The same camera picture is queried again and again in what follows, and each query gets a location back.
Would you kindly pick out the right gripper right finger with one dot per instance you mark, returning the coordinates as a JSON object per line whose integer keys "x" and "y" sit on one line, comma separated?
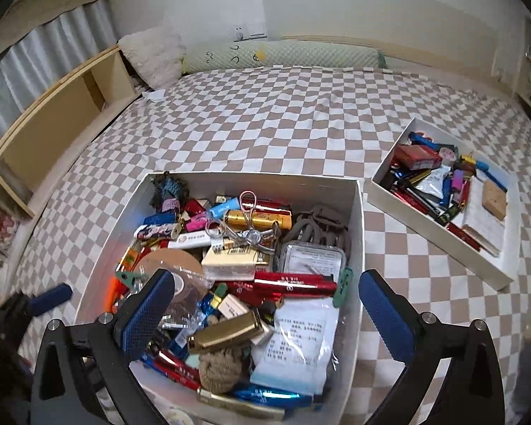
{"x": 472, "y": 391}

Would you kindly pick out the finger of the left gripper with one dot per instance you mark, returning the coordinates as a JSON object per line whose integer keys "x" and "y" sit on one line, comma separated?
{"x": 47, "y": 301}

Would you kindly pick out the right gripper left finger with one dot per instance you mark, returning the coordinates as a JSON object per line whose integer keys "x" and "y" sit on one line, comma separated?
{"x": 62, "y": 390}

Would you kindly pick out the astronaut print white lighter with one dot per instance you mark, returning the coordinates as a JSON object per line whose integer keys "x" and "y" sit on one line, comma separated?
{"x": 165, "y": 231}

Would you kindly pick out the clear plastic eyelash curler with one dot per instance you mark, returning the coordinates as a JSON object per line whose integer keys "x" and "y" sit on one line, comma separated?
{"x": 262, "y": 239}

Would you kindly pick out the round brown leather disc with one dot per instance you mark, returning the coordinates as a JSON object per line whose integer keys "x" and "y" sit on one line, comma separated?
{"x": 190, "y": 283}

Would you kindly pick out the gold metal lighter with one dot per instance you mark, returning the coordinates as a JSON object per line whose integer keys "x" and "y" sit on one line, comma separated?
{"x": 230, "y": 332}

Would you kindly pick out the wooden bedside shelf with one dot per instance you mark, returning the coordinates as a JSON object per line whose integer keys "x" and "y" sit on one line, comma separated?
{"x": 42, "y": 144}

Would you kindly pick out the long red lighter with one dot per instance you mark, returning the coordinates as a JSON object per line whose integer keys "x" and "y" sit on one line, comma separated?
{"x": 295, "y": 284}

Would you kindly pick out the gold harmonica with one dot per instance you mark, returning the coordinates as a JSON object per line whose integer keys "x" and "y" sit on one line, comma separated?
{"x": 238, "y": 406}

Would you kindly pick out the gold cylinder lighter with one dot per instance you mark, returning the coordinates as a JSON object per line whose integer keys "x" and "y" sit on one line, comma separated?
{"x": 259, "y": 220}

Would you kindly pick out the white packet with text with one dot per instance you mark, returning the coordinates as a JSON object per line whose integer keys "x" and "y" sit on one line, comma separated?
{"x": 297, "y": 354}

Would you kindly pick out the shallow white box lid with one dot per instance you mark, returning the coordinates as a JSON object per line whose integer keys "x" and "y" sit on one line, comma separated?
{"x": 455, "y": 196}

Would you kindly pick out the brown hair claw clip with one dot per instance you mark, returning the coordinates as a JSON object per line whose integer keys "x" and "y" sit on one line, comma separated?
{"x": 322, "y": 225}

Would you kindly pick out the white fluffy pillow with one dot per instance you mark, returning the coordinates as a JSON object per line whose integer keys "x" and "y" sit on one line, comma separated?
{"x": 156, "y": 54}

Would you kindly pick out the green long bolster pillow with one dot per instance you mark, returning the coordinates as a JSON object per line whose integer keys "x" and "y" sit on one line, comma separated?
{"x": 262, "y": 53}

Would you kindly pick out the checkered bed sheet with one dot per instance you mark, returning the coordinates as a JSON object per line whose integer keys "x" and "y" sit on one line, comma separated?
{"x": 295, "y": 121}

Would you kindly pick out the beige rope knot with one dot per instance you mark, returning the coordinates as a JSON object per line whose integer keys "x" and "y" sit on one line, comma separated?
{"x": 221, "y": 370}

